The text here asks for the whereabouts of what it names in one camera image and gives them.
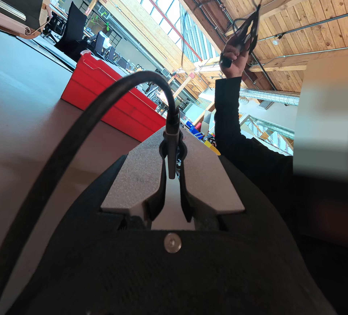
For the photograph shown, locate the blue storage bins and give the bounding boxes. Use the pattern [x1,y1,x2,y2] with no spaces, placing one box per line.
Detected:
[185,121,206,140]

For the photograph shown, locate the thick black cable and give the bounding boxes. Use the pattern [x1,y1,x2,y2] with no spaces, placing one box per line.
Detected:
[0,71,183,294]

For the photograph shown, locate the person's right forearm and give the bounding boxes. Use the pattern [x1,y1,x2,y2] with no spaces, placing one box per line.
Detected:
[214,76,305,223]

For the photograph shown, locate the person's right hand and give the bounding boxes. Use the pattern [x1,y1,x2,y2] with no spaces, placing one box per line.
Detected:
[219,35,252,79]

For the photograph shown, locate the silver ventilation duct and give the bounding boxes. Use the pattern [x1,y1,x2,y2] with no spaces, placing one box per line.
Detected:
[239,88,301,106]

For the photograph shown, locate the small yellow bin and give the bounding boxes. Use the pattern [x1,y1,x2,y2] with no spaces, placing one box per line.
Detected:
[204,141,222,156]

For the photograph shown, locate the black office chair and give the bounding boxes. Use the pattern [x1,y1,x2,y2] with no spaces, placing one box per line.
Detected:
[90,32,109,57]
[53,2,88,57]

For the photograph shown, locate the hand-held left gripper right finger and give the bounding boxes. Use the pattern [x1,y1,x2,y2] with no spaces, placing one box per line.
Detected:
[180,129,246,221]

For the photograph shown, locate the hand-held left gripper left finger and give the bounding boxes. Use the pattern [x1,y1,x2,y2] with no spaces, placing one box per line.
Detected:
[101,129,167,220]

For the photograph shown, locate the red plastic bin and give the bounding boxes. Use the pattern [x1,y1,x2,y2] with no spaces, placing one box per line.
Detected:
[61,52,167,143]

